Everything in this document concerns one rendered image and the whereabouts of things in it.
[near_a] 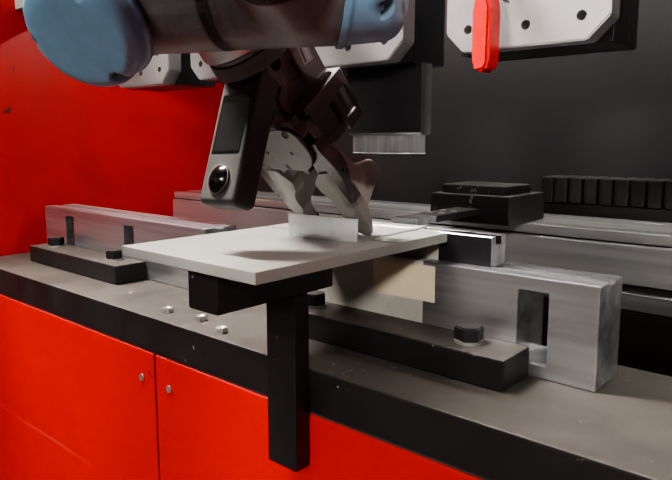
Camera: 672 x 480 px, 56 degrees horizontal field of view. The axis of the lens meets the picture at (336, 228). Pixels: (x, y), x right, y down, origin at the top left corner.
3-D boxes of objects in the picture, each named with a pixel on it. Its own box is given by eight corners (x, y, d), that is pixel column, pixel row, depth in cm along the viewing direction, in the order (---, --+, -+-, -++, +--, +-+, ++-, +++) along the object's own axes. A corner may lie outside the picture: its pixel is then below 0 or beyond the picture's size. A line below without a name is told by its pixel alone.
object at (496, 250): (337, 245, 75) (337, 220, 75) (353, 242, 78) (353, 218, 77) (490, 267, 62) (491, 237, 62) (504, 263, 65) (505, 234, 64)
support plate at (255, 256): (122, 256, 57) (121, 245, 57) (318, 227, 77) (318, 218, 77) (255, 285, 46) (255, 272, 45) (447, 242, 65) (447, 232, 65)
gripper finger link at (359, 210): (412, 197, 62) (357, 126, 58) (384, 241, 59) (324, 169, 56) (390, 200, 65) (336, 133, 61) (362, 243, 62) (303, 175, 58)
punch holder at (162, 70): (113, 88, 99) (108, -22, 97) (160, 91, 105) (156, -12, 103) (169, 82, 89) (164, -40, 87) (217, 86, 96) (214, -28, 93)
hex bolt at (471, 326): (448, 342, 60) (448, 325, 60) (463, 335, 62) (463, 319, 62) (474, 348, 58) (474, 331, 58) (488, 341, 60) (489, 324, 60)
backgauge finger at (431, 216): (362, 230, 78) (362, 189, 77) (468, 212, 97) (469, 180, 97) (447, 240, 70) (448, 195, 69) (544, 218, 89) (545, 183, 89)
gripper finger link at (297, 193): (344, 197, 69) (324, 133, 62) (316, 237, 66) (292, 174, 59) (321, 190, 70) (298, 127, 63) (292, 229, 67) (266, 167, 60)
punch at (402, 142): (347, 152, 74) (348, 69, 72) (358, 152, 75) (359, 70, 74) (420, 154, 67) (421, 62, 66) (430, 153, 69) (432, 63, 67)
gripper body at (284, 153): (368, 119, 60) (311, 4, 52) (322, 181, 55) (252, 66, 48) (309, 120, 65) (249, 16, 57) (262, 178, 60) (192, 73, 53)
